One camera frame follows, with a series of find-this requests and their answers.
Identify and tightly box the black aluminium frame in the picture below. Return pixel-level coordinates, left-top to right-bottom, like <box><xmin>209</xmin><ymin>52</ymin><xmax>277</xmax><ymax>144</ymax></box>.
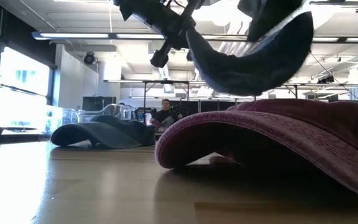
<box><xmin>0</xmin><ymin>133</ymin><xmax>53</xmax><ymax>145</ymax></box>

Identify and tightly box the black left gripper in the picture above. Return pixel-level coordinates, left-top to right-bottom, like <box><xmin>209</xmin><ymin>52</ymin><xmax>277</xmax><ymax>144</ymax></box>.
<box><xmin>113</xmin><ymin>0</ymin><xmax>203</xmax><ymax>68</ymax></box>

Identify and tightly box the dark cabinet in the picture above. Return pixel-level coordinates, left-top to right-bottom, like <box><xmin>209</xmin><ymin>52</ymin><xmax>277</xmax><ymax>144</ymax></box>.
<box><xmin>82</xmin><ymin>96</ymin><xmax>117</xmax><ymax>113</ymax></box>

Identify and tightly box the person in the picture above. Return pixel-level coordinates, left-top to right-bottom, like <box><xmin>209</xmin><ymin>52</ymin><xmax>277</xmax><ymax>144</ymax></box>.
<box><xmin>149</xmin><ymin>98</ymin><xmax>183</xmax><ymax>133</ymax></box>

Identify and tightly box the black metal table frame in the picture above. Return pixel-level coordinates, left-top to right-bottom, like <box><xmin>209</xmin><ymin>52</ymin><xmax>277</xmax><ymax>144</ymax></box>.
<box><xmin>103</xmin><ymin>79</ymin><xmax>206</xmax><ymax>110</ymax></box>

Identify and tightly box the dark red cap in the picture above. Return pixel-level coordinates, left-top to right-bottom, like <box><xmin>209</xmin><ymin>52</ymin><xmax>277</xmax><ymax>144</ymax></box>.
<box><xmin>154</xmin><ymin>98</ymin><xmax>358</xmax><ymax>203</ymax></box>

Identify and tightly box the ceiling light strip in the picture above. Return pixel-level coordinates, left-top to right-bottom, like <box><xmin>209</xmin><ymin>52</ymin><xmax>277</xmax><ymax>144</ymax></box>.
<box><xmin>31</xmin><ymin>30</ymin><xmax>358</xmax><ymax>44</ymax></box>

